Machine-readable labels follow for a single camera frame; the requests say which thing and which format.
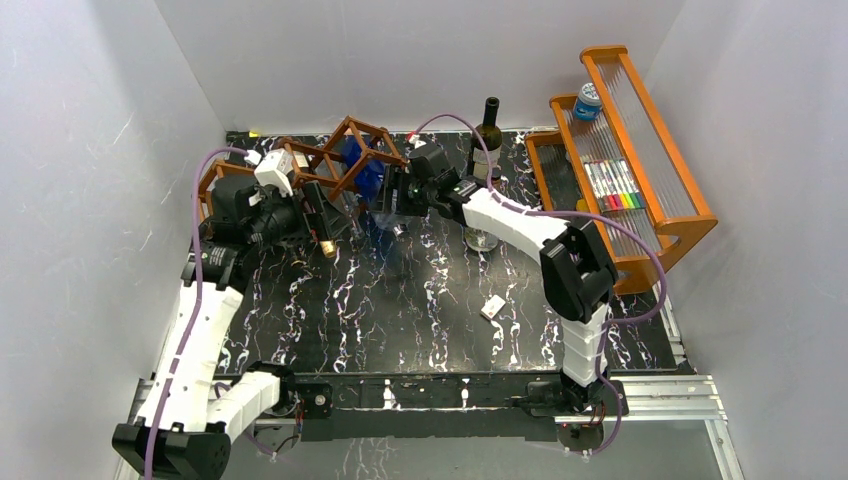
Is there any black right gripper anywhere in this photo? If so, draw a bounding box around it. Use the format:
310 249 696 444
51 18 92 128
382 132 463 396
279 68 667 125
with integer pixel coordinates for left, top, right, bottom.
369 165 436 219

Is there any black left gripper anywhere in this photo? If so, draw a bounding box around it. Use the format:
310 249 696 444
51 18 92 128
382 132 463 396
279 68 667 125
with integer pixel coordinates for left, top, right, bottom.
246 181 350 250

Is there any blue labelled plastic bottle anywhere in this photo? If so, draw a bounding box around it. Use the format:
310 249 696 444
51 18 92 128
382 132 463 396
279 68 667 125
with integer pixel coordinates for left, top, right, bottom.
341 135 407 236

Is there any clear glass corked bottle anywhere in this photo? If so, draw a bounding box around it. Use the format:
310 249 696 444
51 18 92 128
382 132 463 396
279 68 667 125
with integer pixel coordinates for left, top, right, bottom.
463 227 500 253

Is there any dark green wine bottle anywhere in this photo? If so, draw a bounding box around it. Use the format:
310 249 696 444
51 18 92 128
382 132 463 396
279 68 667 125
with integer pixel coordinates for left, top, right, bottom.
467 97 503 180

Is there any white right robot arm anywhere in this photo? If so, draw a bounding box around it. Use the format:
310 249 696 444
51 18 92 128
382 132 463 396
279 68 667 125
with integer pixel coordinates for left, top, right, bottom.
372 144 618 414

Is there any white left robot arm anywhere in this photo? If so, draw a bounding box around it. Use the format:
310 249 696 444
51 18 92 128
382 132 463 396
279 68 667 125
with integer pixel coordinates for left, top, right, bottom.
112 175 345 479

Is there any gold-capped red wine bottle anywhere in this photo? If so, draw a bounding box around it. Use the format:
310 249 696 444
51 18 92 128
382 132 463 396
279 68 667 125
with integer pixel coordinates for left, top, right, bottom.
292 180 340 258

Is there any brown wooden wine rack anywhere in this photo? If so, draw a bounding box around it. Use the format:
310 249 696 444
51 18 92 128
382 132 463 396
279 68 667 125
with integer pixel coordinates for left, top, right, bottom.
196 116 406 220

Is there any small white box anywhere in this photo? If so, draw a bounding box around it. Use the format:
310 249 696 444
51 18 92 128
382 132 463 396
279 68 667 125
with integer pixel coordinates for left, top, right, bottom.
480 295 506 321

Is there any blue lidded small jar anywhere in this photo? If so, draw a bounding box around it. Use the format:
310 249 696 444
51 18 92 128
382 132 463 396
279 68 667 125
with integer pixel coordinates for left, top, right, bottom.
573 82 602 121

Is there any orange wooden display shelf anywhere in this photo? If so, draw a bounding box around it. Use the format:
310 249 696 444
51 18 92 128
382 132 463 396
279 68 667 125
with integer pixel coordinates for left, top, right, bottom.
525 45 718 271

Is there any row of coloured markers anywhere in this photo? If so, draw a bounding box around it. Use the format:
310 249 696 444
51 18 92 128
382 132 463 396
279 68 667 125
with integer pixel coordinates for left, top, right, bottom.
582 158 646 213

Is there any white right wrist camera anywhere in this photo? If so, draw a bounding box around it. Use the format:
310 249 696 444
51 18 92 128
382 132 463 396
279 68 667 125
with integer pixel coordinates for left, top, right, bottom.
406 132 427 149

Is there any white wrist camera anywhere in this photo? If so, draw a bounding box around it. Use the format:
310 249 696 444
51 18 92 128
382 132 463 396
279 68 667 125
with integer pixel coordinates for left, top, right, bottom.
406 132 427 149
245 149 295 198

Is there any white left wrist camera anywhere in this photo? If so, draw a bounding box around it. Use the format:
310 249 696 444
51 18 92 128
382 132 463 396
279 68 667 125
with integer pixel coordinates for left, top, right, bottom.
245 149 295 198

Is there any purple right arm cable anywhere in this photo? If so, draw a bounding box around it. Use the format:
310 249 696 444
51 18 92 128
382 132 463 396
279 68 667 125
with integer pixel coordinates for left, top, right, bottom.
409 113 669 458

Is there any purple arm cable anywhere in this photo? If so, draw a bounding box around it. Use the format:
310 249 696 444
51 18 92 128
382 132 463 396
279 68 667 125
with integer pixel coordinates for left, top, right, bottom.
409 113 669 458
142 146 280 480

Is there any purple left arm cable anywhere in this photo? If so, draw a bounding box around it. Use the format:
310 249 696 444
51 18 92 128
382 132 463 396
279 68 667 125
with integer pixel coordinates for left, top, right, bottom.
142 146 280 480

